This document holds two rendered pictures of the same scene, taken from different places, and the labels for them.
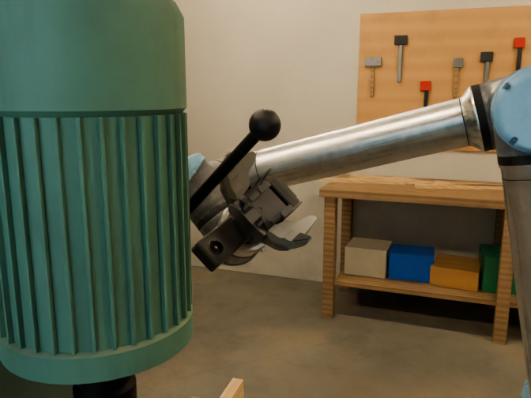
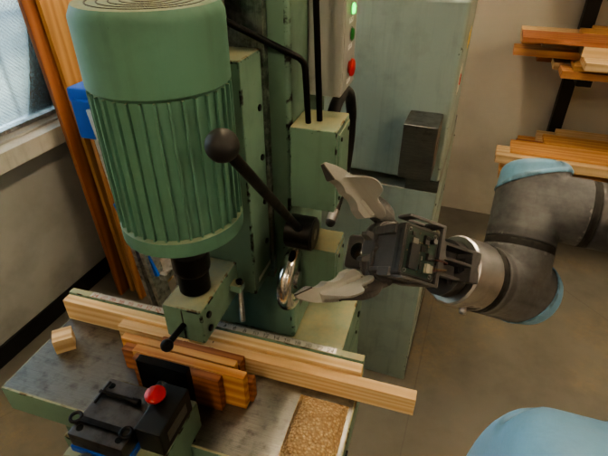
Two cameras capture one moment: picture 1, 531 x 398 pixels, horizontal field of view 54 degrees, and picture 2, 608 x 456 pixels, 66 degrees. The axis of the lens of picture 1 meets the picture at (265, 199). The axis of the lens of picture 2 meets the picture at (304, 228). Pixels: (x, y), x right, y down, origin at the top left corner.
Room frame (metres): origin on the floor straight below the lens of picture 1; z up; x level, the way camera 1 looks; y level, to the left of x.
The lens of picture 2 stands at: (0.64, -0.43, 1.59)
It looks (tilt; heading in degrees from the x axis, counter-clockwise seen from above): 34 degrees down; 90
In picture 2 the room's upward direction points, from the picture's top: straight up
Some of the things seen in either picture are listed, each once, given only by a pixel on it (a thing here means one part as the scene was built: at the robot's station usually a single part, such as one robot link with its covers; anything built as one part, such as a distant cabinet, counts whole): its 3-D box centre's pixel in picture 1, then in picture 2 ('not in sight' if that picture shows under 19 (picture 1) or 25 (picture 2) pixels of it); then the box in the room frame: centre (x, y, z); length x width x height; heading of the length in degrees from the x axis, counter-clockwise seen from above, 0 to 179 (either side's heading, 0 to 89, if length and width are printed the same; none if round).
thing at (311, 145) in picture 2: not in sight; (320, 160); (0.67, 0.32, 1.23); 0.09 x 0.08 x 0.15; 73
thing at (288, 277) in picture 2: not in sight; (292, 277); (0.62, 0.25, 1.02); 0.12 x 0.03 x 0.12; 73
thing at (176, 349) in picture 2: not in sight; (179, 359); (0.42, 0.13, 0.93); 0.22 x 0.01 x 0.06; 163
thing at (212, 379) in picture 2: not in sight; (178, 381); (0.44, 0.08, 0.94); 0.16 x 0.01 x 0.07; 163
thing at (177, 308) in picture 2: not in sight; (204, 299); (0.47, 0.18, 1.03); 0.14 x 0.07 x 0.09; 73
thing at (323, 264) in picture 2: not in sight; (317, 263); (0.67, 0.29, 1.02); 0.09 x 0.07 x 0.12; 163
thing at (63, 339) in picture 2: not in sight; (63, 339); (0.19, 0.19, 0.92); 0.03 x 0.03 x 0.03; 25
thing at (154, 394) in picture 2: not in sight; (155, 394); (0.43, -0.01, 1.02); 0.03 x 0.03 x 0.01
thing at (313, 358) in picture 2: not in sight; (203, 338); (0.46, 0.18, 0.92); 0.60 x 0.02 x 0.05; 163
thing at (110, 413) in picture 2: not in sight; (131, 417); (0.40, -0.03, 0.99); 0.13 x 0.11 x 0.06; 163
